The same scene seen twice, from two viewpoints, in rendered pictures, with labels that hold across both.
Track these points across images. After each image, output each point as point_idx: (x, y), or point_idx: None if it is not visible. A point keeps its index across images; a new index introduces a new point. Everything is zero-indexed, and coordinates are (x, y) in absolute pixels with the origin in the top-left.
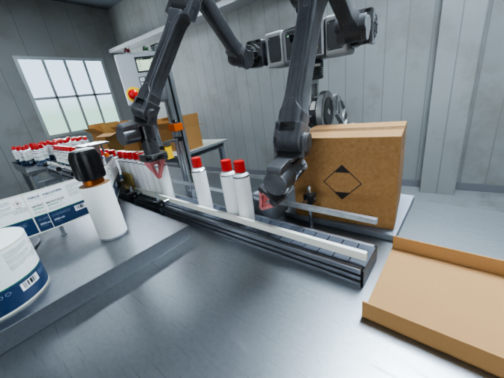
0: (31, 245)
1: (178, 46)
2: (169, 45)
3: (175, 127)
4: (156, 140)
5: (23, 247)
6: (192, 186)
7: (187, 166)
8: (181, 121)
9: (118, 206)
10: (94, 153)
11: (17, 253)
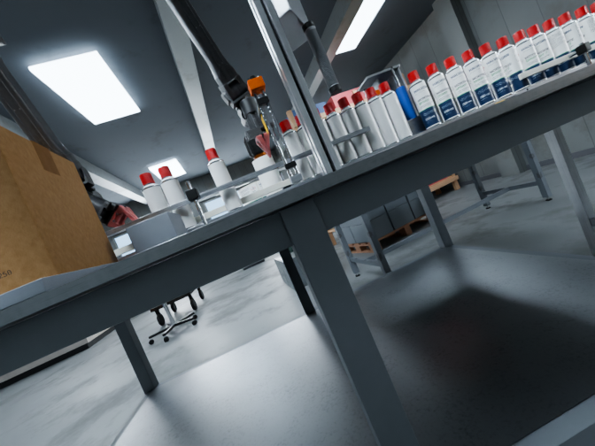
0: (254, 191)
1: (177, 10)
2: (180, 21)
3: (249, 91)
4: (247, 118)
5: (246, 191)
6: (258, 175)
7: (274, 142)
8: (276, 58)
9: (263, 180)
10: (245, 139)
11: (243, 193)
